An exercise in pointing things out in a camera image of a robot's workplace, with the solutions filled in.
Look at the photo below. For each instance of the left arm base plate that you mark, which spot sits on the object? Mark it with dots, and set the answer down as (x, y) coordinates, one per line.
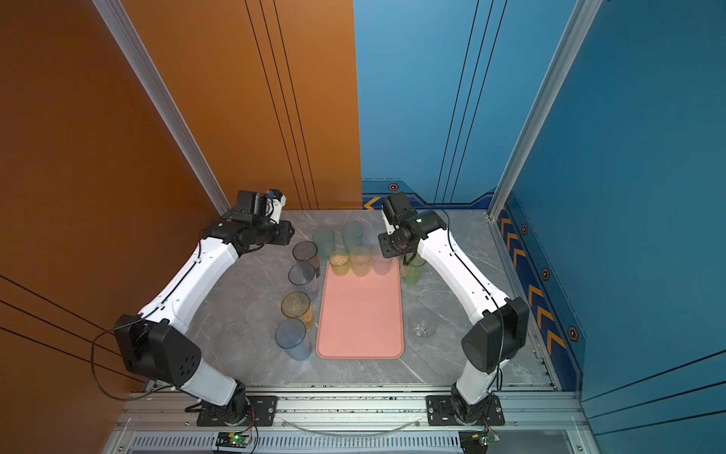
(242, 411)

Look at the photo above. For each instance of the aluminium corner post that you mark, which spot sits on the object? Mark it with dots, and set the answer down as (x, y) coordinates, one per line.
(130, 43)
(566, 52)

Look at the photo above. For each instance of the tall green glass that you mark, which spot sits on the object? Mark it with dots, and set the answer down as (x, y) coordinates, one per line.
(412, 268)

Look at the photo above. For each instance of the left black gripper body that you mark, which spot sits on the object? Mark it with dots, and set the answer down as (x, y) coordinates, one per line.
(273, 234)

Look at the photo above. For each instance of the small green glass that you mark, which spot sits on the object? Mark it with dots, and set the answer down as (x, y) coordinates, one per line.
(339, 261)

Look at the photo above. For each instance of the aluminium front rail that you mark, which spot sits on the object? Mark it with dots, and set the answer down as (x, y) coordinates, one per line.
(386, 419)

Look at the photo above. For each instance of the pale pink clear glass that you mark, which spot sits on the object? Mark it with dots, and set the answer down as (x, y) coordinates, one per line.
(380, 264)

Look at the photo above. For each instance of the right green circuit board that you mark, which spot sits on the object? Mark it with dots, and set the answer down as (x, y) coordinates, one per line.
(477, 442)

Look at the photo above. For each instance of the smoky grey glass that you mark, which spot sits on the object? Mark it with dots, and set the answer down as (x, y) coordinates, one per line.
(307, 252)

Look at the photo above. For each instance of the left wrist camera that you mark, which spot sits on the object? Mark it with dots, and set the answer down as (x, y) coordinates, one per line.
(275, 205)

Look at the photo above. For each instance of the left green circuit board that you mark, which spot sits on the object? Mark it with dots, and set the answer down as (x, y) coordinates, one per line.
(234, 442)

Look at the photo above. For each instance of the tall blue glass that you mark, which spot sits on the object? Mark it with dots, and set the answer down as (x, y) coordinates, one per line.
(291, 336)

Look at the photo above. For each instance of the pink plastic tray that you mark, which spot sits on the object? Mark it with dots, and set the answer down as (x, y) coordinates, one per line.
(361, 317)

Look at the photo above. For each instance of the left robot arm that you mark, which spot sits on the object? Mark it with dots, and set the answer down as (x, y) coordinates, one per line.
(153, 343)

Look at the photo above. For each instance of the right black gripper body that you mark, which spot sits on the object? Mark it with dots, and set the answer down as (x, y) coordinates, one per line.
(391, 245)

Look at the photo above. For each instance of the yellow-green short glass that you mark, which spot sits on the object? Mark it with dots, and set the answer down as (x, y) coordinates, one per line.
(360, 260)

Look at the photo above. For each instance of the teal textured glass right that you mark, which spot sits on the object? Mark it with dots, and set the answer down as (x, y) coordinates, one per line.
(352, 236)

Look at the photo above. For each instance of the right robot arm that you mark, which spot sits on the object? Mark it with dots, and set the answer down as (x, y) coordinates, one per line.
(499, 322)

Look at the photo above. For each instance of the left aluminium corner post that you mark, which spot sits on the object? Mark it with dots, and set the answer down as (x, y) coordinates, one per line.
(130, 43)

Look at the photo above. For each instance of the green circuit board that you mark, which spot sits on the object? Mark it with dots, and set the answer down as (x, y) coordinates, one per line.
(477, 442)
(234, 442)

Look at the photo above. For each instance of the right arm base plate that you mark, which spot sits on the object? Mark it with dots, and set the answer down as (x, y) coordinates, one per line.
(453, 410)

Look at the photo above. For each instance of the amber orange glass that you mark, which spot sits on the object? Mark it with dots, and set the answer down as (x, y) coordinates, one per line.
(298, 305)

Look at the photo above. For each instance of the clear short glass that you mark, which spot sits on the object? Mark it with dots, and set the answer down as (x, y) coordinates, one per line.
(422, 324)

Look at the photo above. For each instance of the blue short glass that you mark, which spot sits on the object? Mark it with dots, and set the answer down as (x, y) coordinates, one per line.
(304, 278)

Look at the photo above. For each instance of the right aluminium corner post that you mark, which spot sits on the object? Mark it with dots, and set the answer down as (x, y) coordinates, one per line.
(566, 52)

